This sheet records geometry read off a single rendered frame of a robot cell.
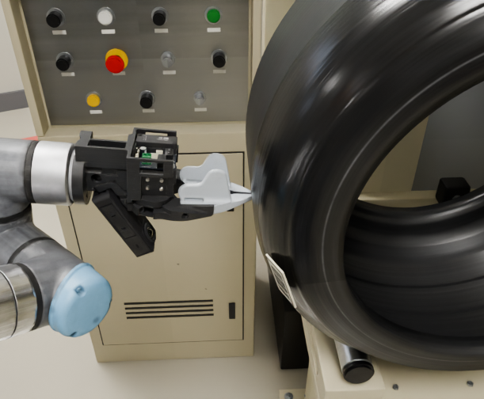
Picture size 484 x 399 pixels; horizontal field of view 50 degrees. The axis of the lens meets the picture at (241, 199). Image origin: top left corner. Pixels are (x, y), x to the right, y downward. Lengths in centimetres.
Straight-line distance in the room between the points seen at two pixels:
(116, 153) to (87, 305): 17
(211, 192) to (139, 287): 105
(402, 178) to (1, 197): 70
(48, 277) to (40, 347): 149
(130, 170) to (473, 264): 61
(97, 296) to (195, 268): 100
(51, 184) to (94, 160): 6
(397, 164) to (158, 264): 83
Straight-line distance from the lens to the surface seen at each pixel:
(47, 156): 62
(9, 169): 63
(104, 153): 61
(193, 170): 65
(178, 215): 61
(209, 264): 157
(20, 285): 57
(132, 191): 61
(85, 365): 197
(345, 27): 51
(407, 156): 101
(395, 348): 71
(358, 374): 78
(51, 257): 61
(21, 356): 206
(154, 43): 127
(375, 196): 102
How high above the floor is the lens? 153
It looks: 36 degrees down
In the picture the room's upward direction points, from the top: straight up
